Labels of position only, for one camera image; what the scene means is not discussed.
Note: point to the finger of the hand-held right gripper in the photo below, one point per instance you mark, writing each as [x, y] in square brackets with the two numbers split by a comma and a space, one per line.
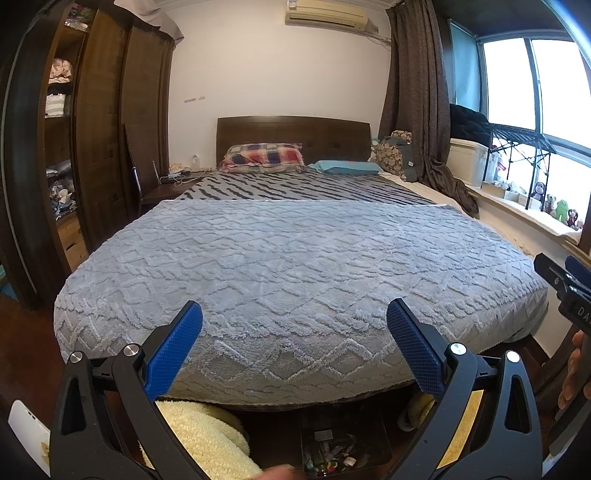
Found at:
[550, 273]
[579, 272]

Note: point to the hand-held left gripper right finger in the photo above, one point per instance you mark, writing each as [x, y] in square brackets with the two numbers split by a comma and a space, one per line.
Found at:
[415, 350]

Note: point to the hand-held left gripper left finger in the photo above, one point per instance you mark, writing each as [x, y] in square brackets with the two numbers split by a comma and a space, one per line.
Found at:
[175, 350]

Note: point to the box of small items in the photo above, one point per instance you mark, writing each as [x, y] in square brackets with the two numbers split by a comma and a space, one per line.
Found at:
[369, 429]

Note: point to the pile of small wrappers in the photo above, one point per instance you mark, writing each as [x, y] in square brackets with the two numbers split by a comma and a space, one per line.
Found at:
[330, 454]

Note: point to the person's right hand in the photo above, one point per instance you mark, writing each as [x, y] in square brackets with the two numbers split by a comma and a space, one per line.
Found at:
[579, 369]

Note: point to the small brown plush toy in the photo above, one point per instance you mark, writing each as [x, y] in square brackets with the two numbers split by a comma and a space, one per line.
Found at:
[574, 219]
[549, 204]

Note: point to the cream windowsill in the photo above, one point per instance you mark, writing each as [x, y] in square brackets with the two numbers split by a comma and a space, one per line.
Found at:
[521, 217]

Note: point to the green frog plush toy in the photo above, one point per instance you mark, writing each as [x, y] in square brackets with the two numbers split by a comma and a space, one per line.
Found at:
[560, 210]

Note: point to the brown monkey plush toy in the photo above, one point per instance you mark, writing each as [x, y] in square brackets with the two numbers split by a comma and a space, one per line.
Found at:
[537, 190]

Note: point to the white storage box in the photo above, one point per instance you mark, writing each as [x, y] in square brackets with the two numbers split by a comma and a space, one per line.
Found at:
[467, 161]

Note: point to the black metal rack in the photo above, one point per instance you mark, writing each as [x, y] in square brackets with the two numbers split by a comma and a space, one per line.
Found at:
[521, 136]

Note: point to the grey textured blanket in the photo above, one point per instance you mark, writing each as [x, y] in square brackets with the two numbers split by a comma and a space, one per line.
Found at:
[295, 263]

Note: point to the dark wooden chair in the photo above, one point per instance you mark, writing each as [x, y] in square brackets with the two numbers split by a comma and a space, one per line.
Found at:
[143, 184]

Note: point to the black padded cushion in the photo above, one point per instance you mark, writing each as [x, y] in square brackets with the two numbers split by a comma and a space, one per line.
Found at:
[468, 122]

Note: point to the small white device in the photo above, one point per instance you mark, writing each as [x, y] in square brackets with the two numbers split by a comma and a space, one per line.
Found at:
[195, 162]

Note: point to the window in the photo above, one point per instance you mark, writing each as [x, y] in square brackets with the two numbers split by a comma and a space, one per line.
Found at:
[554, 83]

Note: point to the teal pillow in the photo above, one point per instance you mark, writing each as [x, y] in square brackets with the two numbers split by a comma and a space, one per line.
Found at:
[344, 167]

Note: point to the patterned round-print cushion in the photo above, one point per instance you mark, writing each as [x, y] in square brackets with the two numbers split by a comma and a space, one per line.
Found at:
[392, 154]

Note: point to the striped bedsheet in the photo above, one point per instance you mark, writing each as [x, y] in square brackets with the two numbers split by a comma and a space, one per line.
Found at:
[300, 187]

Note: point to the plaid pillow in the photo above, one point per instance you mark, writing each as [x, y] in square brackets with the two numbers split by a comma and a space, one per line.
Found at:
[263, 156]

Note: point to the grey roller blind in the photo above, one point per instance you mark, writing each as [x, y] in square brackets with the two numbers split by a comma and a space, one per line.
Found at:
[466, 64]

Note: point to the brown curtain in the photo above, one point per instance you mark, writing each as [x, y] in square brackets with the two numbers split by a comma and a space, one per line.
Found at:
[415, 92]

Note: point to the dark wooden wardrobe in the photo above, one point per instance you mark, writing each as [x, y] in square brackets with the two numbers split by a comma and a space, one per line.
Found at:
[111, 115]

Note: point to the dark wooden headboard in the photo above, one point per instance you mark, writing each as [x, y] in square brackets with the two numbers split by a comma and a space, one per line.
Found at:
[295, 131]

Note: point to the folded clothes stack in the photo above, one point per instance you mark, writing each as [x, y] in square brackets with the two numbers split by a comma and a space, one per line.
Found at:
[59, 87]

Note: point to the white air conditioner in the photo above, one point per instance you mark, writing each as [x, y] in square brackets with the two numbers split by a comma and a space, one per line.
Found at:
[325, 14]

